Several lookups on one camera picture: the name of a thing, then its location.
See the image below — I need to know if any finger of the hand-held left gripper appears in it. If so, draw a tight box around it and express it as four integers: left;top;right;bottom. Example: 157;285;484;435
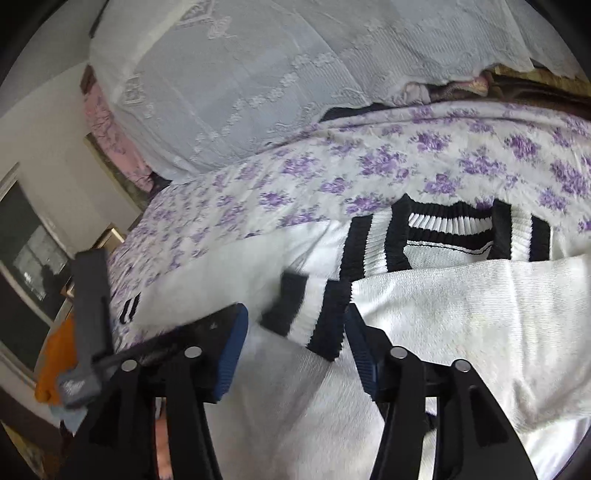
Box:
74;250;114;366

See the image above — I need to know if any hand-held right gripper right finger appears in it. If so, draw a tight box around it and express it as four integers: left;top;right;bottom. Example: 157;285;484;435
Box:
344;304;539;480

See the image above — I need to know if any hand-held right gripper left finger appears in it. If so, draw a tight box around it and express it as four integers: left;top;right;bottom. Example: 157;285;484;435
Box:
60;302;250;480

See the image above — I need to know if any white sweater with black stripes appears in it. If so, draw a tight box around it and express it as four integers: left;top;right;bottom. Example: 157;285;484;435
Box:
117;194;591;480

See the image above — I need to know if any orange cloth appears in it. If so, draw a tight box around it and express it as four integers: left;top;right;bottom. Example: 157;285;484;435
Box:
34;318;77;405

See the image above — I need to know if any light blue cloth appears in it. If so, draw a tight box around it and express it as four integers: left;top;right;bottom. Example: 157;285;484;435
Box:
48;403;89;435

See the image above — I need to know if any dark framed glass panel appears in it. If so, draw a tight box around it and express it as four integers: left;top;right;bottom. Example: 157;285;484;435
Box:
0;161;75;372

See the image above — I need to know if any pink floral blanket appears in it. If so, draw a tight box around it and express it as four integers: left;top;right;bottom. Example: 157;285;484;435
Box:
82;83;155;193

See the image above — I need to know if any purple floral bed sheet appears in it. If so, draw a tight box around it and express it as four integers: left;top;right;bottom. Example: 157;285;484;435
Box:
108;102;591;354

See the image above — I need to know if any black cloth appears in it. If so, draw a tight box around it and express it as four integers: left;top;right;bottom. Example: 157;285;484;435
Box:
320;104;394;123

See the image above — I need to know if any white lace cover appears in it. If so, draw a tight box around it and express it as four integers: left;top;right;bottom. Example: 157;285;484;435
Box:
88;0;583;184

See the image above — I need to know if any stack of folded blankets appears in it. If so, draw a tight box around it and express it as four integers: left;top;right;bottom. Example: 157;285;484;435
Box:
392;62;591;114

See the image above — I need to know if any wooden bed frame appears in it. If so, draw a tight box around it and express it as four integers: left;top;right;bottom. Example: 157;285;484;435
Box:
93;223;128;256

